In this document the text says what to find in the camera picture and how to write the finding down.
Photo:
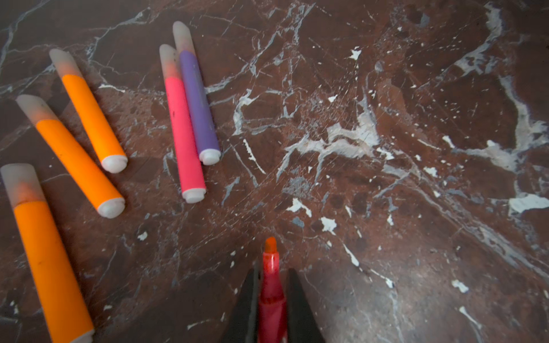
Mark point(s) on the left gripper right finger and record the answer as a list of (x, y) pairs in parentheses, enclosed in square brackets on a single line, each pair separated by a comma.
[(301, 324)]

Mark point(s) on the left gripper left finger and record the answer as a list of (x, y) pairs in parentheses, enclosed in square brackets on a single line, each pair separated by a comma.
[(242, 324)]

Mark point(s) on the red marker pen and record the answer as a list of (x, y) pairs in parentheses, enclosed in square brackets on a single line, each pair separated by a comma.
[(272, 310)]

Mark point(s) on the pink marker pen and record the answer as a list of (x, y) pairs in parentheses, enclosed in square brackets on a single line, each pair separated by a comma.
[(188, 163)]

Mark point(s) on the orange marker pen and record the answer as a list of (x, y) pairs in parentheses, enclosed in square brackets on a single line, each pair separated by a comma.
[(95, 185), (103, 140), (63, 305)]

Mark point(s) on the purple marker pen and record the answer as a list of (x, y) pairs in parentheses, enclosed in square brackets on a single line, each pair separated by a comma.
[(201, 117)]

